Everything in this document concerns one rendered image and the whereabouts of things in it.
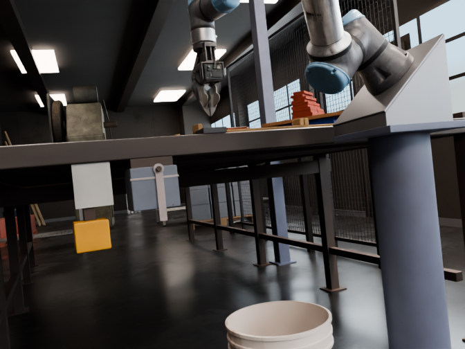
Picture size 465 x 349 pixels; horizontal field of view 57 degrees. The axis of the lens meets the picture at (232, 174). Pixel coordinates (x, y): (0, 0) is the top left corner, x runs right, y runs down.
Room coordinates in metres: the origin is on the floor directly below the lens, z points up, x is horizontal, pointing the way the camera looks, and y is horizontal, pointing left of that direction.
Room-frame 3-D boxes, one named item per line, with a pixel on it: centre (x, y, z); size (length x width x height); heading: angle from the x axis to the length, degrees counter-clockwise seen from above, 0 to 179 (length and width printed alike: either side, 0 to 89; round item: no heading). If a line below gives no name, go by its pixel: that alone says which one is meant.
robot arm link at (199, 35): (1.32, 0.04, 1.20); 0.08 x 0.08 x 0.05
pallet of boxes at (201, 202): (7.01, 0.25, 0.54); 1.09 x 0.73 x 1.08; 97
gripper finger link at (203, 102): (1.31, 0.06, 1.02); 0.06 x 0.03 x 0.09; 23
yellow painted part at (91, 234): (1.18, 0.40, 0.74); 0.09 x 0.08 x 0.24; 113
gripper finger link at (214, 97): (1.32, 0.03, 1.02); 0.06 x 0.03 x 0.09; 23
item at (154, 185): (1.25, 0.23, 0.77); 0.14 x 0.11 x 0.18; 113
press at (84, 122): (8.53, 2.81, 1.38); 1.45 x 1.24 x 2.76; 20
